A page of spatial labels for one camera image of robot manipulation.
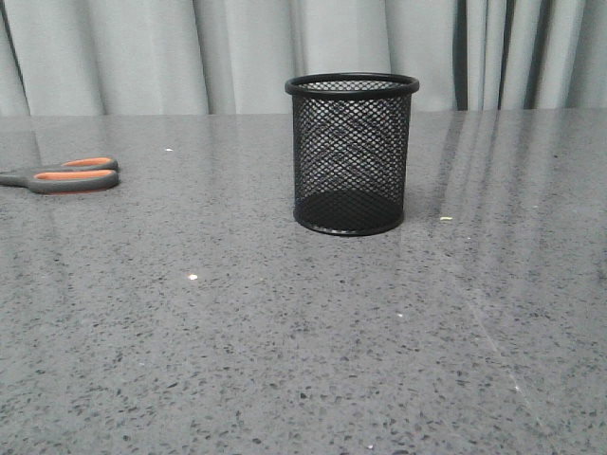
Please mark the grey orange handled scissors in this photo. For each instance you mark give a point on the grey orange handled scissors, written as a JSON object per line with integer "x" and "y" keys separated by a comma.
{"x": 88, "y": 174}

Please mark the black mesh pen bucket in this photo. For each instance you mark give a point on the black mesh pen bucket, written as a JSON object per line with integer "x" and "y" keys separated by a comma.
{"x": 350, "y": 144}

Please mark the pale grey curtain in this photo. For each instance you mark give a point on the pale grey curtain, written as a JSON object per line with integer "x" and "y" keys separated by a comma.
{"x": 71, "y": 58}

